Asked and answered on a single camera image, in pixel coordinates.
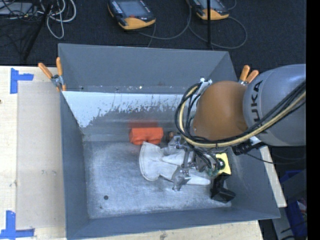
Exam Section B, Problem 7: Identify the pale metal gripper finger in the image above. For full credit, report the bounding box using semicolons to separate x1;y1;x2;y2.
171;168;193;193
166;135;193;155

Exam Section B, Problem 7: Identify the black angular object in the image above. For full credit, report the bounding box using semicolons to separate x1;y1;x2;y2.
210;174;237;204

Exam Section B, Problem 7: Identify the orange sponge block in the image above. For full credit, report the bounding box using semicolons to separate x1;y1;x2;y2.
128;126;164;146

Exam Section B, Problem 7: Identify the pale wood board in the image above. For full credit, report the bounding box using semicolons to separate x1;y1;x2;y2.
15;80;67;230

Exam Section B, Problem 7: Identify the black cylinder on white bracket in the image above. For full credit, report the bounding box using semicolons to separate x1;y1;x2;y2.
231;135;267;157

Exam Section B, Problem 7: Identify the white cloth glove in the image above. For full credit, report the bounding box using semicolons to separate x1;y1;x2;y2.
138;141;212;186

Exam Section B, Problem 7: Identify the grey metal bin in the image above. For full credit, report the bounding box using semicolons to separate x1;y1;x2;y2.
57;43;282;240

